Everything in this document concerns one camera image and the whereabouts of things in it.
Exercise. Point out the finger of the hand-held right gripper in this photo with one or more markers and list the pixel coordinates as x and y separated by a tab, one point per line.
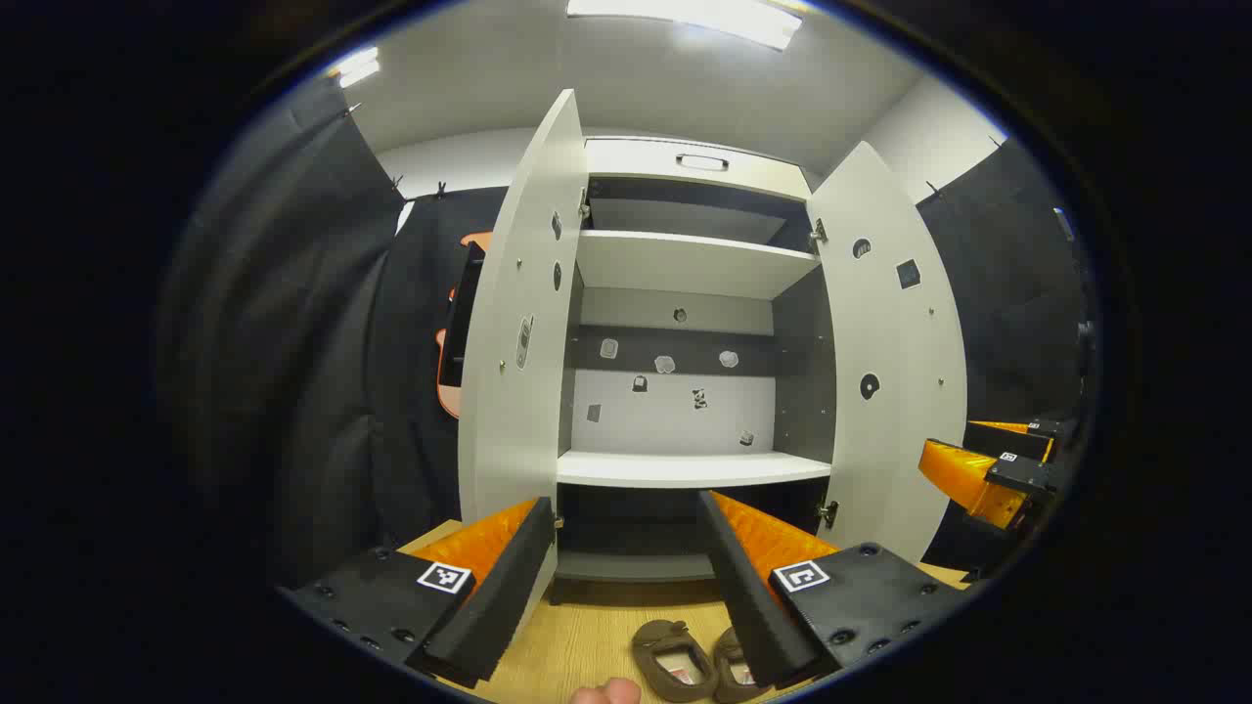
1017	442
1022	476

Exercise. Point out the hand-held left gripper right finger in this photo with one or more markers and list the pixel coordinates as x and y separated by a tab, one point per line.
748	606

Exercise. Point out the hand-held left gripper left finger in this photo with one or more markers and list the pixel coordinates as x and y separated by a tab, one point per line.
499	606

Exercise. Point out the brown fuzzy shoe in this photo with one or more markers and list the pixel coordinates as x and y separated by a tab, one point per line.
729	650
657	645

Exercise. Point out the white shoe cabinet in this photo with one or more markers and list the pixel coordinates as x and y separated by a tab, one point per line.
685	469

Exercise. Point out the white cabinet door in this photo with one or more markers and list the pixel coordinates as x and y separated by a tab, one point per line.
518	342
900	342

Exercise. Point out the grey cabinet base shelf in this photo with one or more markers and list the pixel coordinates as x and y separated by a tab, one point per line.
636	567

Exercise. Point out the white cabinet shelf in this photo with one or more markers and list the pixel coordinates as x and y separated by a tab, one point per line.
685	262
685	469

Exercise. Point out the black backdrop cloth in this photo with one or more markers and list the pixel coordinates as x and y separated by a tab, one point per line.
284	342
1017	293
411	391

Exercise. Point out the small ceiling light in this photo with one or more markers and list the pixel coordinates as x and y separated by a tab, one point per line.
357	66

